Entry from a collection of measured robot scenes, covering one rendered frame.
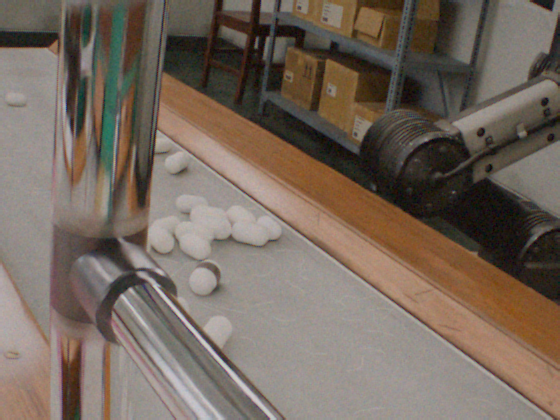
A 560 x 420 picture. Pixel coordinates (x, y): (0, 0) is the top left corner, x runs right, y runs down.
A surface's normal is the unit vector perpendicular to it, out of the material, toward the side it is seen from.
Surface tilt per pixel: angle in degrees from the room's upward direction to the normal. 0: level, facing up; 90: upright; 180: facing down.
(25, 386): 0
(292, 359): 0
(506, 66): 90
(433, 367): 0
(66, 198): 90
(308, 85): 90
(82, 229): 90
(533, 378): 45
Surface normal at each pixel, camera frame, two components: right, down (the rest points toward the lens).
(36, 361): 0.15, -0.91
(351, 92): -0.88, 0.06
